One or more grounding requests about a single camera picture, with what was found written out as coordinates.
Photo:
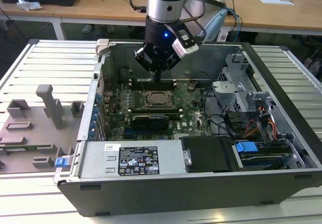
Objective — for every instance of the blue case latch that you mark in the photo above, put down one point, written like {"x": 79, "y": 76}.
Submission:
{"x": 61, "y": 162}

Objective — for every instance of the small white box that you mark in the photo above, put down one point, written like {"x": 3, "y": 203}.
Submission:
{"x": 222, "y": 36}

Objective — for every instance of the pale blue teach pendant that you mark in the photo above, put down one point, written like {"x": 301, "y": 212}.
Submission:
{"x": 217, "y": 20}

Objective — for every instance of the grey parts rack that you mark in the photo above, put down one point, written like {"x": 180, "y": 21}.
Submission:
{"x": 30, "y": 131}

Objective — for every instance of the black open PC case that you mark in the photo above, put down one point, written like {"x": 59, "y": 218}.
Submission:
{"x": 151, "y": 196}

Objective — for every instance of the silver square CPU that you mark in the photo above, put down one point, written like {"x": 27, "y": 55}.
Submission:
{"x": 157, "y": 98}

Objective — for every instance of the black graphics card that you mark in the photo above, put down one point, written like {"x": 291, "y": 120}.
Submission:
{"x": 151, "y": 123}

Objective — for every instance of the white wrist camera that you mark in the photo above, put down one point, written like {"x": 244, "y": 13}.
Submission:
{"x": 184, "y": 46}

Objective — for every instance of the black drive bay cover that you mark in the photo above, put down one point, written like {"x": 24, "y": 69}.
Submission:
{"x": 208, "y": 153}

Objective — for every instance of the white shoe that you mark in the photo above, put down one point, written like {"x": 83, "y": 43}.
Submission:
{"x": 88, "y": 29}
{"x": 110, "y": 29}

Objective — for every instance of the silver power supply unit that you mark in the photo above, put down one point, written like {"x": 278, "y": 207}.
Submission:
{"x": 100, "y": 158}

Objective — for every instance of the black CPU socket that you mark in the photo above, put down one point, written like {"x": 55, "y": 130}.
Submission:
{"x": 144, "y": 102}

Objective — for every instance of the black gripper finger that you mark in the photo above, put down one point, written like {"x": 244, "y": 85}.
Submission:
{"x": 142, "y": 56}
{"x": 173, "y": 61}

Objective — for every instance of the silver disk bay frame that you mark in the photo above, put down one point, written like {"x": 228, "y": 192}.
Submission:
{"x": 294, "y": 156}

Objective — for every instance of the silver drive cage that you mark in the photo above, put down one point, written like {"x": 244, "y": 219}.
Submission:
{"x": 226, "y": 88}

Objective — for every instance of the blue card retention clip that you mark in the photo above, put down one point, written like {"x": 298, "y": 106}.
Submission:
{"x": 97, "y": 99}
{"x": 91, "y": 134}
{"x": 93, "y": 125}
{"x": 95, "y": 112}

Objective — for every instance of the black RAM slot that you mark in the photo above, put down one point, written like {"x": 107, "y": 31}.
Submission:
{"x": 156, "y": 113}
{"x": 151, "y": 86}
{"x": 153, "y": 110}
{"x": 143, "y": 82}

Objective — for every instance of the black coin battery holder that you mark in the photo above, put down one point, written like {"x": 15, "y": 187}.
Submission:
{"x": 192, "y": 86}

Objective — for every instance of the blue disk carrier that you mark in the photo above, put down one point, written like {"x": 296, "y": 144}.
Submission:
{"x": 246, "y": 147}

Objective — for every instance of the wooden desk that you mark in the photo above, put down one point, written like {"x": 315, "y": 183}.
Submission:
{"x": 100, "y": 7}

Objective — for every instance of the green motherboard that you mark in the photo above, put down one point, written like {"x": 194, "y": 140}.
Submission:
{"x": 191, "y": 123}

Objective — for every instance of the white paper sheet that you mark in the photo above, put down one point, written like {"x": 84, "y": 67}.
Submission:
{"x": 276, "y": 1}

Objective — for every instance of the crumpled white paper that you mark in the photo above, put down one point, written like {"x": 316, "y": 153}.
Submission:
{"x": 29, "y": 3}

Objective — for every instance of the green RAM stick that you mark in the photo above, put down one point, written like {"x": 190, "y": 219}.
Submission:
{"x": 30, "y": 148}

